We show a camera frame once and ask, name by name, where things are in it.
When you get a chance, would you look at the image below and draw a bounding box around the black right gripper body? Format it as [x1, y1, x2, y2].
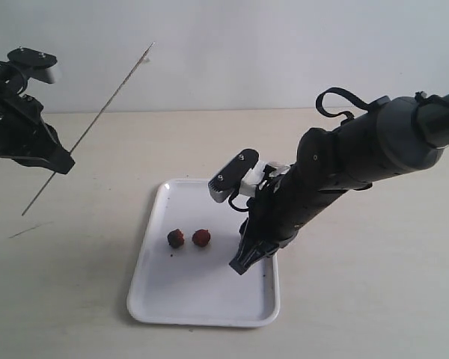
[239, 164, 345, 250]

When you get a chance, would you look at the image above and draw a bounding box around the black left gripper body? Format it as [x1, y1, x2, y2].
[0, 67, 61, 165]

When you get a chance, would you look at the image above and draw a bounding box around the dark red berry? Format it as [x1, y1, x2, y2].
[167, 229, 185, 249]

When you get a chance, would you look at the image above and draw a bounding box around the thin metal skewer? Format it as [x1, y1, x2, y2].
[21, 41, 156, 217]

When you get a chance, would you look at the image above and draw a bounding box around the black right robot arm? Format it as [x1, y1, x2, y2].
[230, 87, 449, 274]

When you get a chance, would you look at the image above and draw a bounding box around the white rectangular plastic tray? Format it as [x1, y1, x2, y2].
[126, 179, 281, 328]

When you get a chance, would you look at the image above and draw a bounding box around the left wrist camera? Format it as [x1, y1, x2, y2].
[0, 47, 60, 98]

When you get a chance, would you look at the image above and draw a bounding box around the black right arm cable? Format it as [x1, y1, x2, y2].
[315, 87, 375, 120]

